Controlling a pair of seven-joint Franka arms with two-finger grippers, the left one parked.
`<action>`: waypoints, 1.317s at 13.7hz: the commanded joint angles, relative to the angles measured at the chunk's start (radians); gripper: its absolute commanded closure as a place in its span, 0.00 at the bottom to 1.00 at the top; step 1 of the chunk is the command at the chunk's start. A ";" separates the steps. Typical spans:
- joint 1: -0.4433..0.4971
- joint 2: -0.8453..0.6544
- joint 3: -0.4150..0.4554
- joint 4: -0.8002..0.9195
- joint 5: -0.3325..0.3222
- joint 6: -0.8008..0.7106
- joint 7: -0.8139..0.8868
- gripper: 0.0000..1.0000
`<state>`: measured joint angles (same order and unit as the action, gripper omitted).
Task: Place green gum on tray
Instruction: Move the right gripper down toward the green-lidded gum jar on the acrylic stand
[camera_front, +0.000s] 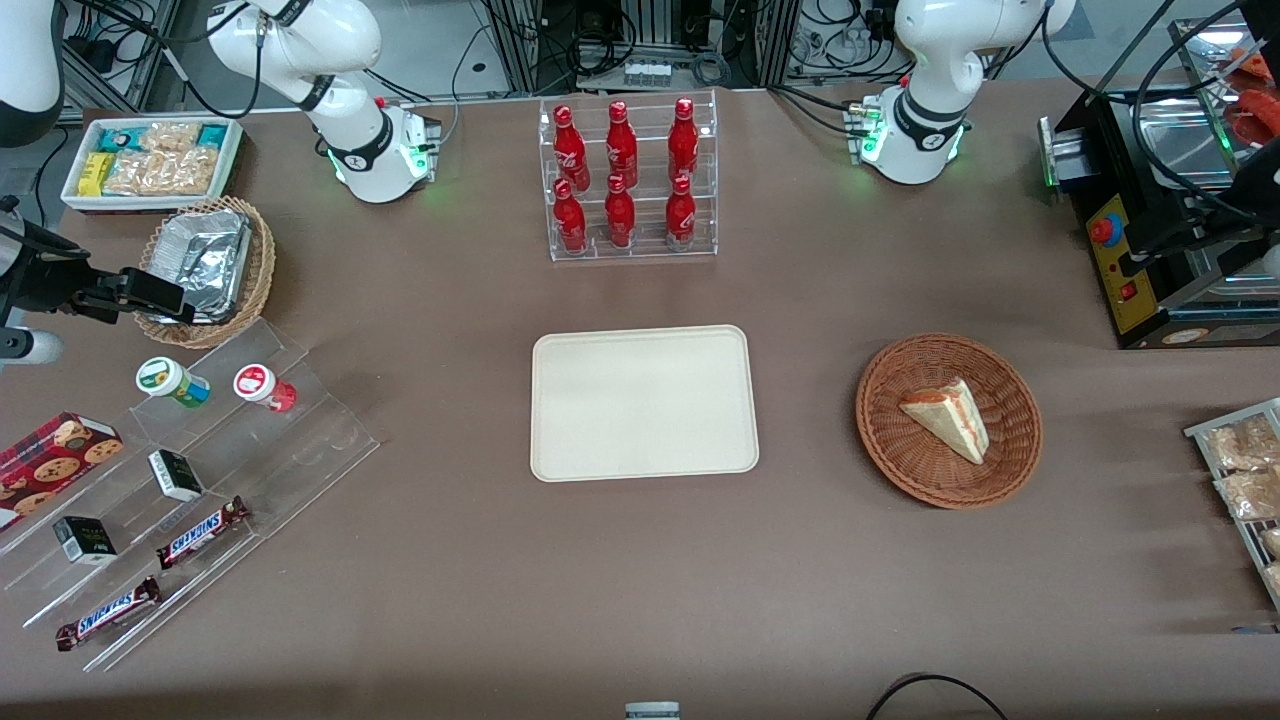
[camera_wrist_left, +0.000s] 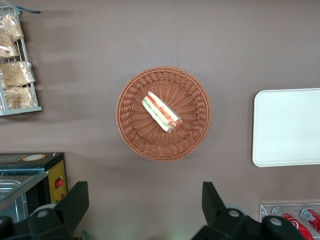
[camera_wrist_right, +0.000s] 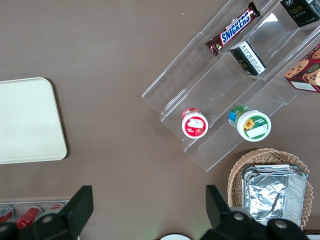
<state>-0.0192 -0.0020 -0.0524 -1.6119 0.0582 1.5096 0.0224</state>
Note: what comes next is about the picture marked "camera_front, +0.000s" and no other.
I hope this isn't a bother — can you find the green lidded yogurt cup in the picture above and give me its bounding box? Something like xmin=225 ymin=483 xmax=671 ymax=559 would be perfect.
xmin=136 ymin=357 xmax=212 ymax=409

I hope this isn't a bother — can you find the large clear cracker bag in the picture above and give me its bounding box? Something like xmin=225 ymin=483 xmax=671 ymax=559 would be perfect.
xmin=103 ymin=148 xmax=220 ymax=197

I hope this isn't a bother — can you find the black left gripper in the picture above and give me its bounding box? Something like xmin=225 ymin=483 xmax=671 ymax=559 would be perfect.
xmin=1117 ymin=140 xmax=1280 ymax=280

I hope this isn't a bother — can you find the triangular sandwich slice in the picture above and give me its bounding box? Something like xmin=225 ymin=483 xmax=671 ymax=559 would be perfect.
xmin=899 ymin=377 xmax=990 ymax=466

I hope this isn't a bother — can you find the round brown wicker basket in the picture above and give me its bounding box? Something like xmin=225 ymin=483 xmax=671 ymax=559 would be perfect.
xmin=856 ymin=333 xmax=1044 ymax=510

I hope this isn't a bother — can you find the oval light wicker basket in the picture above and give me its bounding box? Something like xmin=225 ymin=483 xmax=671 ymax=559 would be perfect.
xmin=133 ymin=196 xmax=277 ymax=349

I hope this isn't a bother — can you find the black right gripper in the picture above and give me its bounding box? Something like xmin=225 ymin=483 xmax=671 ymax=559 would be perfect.
xmin=0 ymin=225 xmax=197 ymax=327

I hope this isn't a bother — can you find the aluminium frame rack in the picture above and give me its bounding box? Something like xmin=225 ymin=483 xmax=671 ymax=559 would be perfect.
xmin=480 ymin=0 xmax=811 ymax=97

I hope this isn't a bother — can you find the clear acrylic bottle rack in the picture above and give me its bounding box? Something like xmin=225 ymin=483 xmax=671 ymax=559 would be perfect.
xmin=538 ymin=89 xmax=719 ymax=264

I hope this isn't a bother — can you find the red chocolate chip cookie box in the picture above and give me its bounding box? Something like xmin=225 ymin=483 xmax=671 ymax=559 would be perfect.
xmin=0 ymin=412 xmax=125 ymax=532

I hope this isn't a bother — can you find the beige rectangular tray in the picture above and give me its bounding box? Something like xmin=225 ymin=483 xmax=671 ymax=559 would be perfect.
xmin=530 ymin=325 xmax=760 ymax=483

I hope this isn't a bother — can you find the small clear cracker bag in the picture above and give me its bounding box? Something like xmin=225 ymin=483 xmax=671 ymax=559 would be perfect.
xmin=140 ymin=122 xmax=202 ymax=153

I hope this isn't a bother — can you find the white rectangular snack bin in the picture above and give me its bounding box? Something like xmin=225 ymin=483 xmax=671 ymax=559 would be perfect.
xmin=60 ymin=115 xmax=244 ymax=216

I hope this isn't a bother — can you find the silver foil tray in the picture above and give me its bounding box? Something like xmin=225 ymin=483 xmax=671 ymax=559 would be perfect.
xmin=140 ymin=208 xmax=253 ymax=324

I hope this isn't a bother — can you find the brown Snickers bar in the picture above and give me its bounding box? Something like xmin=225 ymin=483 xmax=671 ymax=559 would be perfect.
xmin=55 ymin=576 xmax=162 ymax=652
xmin=155 ymin=496 xmax=251 ymax=570

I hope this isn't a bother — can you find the red sausage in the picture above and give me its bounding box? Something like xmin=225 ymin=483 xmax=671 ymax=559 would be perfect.
xmin=1227 ymin=88 xmax=1280 ymax=147

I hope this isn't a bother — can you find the clear bag of crackers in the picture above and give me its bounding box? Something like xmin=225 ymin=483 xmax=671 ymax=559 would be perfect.
xmin=1205 ymin=415 xmax=1280 ymax=472
xmin=1215 ymin=468 xmax=1280 ymax=522

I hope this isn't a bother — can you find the black roller grill machine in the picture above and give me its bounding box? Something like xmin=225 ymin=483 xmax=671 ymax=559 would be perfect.
xmin=1038 ymin=0 xmax=1280 ymax=351

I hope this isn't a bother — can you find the clear acrylic stepped stand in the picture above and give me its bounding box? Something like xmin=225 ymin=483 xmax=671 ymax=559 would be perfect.
xmin=0 ymin=405 xmax=263 ymax=674
xmin=128 ymin=318 xmax=382 ymax=541

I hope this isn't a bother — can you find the black looped cable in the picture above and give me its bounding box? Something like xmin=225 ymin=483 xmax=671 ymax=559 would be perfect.
xmin=866 ymin=674 xmax=1009 ymax=720

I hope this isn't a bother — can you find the grey wire rack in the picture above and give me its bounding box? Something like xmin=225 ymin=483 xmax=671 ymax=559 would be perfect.
xmin=1185 ymin=398 xmax=1280 ymax=613

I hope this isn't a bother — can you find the small black box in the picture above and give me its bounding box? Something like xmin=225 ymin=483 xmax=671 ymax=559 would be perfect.
xmin=148 ymin=449 xmax=205 ymax=503
xmin=52 ymin=516 xmax=118 ymax=567

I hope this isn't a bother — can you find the red cola bottle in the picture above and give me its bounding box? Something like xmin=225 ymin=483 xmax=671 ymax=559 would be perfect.
xmin=553 ymin=178 xmax=588 ymax=254
xmin=604 ymin=174 xmax=637 ymax=249
xmin=553 ymin=105 xmax=592 ymax=192
xmin=605 ymin=100 xmax=639 ymax=189
xmin=665 ymin=175 xmax=697 ymax=248
xmin=667 ymin=97 xmax=700 ymax=186

